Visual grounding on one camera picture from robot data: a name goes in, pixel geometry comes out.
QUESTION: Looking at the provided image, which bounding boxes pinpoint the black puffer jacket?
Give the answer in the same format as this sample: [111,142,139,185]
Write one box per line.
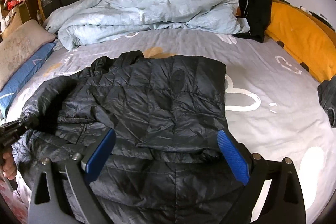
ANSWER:
[12,50,252,224]

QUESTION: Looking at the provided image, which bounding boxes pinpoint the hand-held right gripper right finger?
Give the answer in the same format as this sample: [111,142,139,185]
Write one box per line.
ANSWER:
[217,130,307,224]

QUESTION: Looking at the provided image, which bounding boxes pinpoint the pink pillow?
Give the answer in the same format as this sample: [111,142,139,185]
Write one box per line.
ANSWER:
[0,20,56,90]

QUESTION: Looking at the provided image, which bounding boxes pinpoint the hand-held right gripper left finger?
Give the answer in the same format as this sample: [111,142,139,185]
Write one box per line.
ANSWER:
[28,129,117,224]

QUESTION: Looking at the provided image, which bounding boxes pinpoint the grey printed bed sheet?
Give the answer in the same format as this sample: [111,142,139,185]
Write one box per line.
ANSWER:
[5,28,336,224]

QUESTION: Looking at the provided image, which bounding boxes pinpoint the dark grey denim clothes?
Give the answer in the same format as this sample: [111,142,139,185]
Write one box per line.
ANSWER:
[317,80,336,128]

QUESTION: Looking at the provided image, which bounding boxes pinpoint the cardboard box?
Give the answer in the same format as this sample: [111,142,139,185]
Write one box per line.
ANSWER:
[1,5,29,35]

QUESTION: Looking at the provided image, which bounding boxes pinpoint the black garment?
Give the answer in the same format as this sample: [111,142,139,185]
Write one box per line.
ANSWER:
[234,0,272,43]

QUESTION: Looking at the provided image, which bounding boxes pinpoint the yellow cushion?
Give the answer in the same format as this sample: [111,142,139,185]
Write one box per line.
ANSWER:
[264,1,336,83]

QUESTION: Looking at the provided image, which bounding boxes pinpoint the blue pillow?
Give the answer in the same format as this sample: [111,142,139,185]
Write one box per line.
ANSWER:
[0,42,57,118]

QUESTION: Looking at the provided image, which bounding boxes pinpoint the light blue duvet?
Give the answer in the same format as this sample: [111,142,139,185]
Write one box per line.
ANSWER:
[43,0,250,51]

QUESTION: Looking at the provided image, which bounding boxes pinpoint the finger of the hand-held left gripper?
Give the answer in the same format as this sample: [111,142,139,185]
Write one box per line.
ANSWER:
[14,116,40,132]

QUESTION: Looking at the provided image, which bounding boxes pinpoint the person's left hand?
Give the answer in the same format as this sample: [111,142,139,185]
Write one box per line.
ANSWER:
[2,153,17,181]

